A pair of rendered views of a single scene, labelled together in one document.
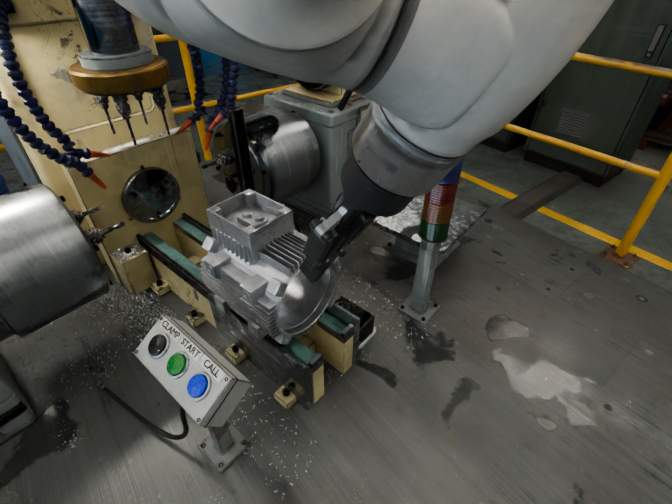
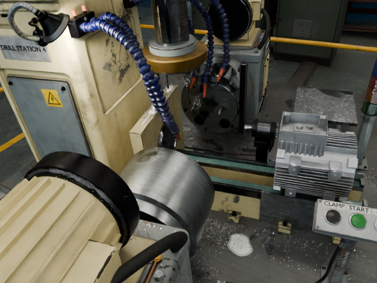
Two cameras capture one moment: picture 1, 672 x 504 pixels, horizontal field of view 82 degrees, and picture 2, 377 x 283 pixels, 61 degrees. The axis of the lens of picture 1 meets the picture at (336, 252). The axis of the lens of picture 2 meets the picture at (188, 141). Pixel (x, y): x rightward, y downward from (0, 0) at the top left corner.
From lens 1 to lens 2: 0.70 m
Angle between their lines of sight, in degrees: 15
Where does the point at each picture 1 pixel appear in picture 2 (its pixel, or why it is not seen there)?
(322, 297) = not seen: hidden behind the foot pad
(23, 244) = (191, 189)
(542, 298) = not seen: outside the picture
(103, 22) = (182, 22)
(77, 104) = (113, 86)
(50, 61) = (102, 58)
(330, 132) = (257, 65)
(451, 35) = not seen: outside the picture
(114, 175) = (155, 131)
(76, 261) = (210, 192)
